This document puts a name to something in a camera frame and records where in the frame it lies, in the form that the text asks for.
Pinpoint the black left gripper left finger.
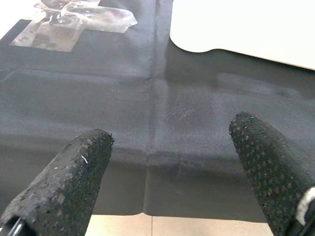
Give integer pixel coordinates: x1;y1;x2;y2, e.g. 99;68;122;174
0;129;115;236

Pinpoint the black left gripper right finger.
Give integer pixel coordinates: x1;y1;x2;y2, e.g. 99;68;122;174
228;112;315;236

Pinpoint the white plastic children table top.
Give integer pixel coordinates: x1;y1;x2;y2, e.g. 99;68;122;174
169;0;315;71

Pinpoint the black tablecloth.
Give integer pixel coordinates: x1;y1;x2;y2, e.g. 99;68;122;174
0;0;315;223

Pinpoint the clear tape cross patch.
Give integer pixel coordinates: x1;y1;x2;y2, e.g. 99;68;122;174
9;0;138;53

